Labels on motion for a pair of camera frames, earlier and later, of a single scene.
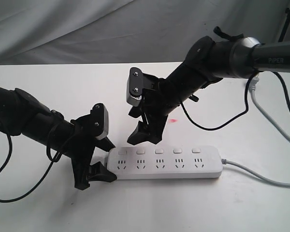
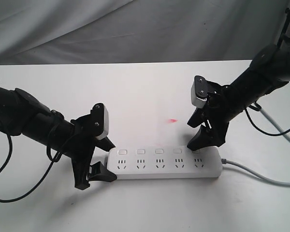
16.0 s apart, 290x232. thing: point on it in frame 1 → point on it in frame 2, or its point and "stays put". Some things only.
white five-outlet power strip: (165, 162) stays put
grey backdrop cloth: (65, 32) stays put
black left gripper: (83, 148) stays put
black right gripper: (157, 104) → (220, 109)
